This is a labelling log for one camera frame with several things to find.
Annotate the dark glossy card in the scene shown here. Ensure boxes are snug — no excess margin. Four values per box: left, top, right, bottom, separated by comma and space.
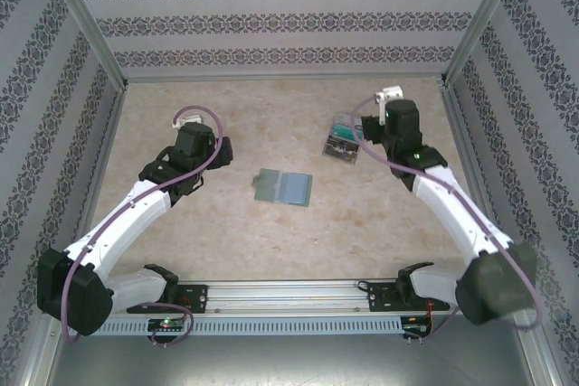
320, 136, 362, 166

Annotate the grey green card holder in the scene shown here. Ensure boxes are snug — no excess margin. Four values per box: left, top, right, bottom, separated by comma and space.
252, 167, 314, 208

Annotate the grey sheet metal panel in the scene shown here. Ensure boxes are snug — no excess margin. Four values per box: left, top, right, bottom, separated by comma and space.
44, 313, 544, 386

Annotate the aluminium side rail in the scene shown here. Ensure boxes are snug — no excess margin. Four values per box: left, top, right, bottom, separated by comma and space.
441, 82, 508, 242
81, 85, 130, 233

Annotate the aluminium frame post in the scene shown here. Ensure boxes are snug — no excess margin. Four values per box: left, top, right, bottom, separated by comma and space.
439, 0, 531, 88
38, 0, 130, 91

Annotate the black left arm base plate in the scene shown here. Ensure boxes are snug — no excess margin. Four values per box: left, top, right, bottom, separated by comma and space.
128, 284, 209, 315

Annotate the aluminium mounting rail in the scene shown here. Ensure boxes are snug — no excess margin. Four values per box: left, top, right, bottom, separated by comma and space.
108, 280, 460, 315

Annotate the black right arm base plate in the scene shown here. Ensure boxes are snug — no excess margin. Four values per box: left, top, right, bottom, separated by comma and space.
366, 281, 450, 314

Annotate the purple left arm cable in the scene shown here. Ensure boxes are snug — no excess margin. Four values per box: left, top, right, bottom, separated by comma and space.
62, 106, 226, 347

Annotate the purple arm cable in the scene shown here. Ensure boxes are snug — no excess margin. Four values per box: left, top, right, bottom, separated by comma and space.
62, 106, 226, 347
351, 95, 546, 344

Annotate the slotted grey cable duct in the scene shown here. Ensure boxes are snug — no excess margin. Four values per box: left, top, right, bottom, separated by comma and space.
97, 316, 403, 336

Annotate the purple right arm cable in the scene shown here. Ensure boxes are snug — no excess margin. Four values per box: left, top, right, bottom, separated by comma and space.
351, 95, 546, 344

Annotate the aluminium frame strut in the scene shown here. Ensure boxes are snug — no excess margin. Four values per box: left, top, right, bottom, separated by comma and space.
17, 334, 55, 386
524, 313, 565, 386

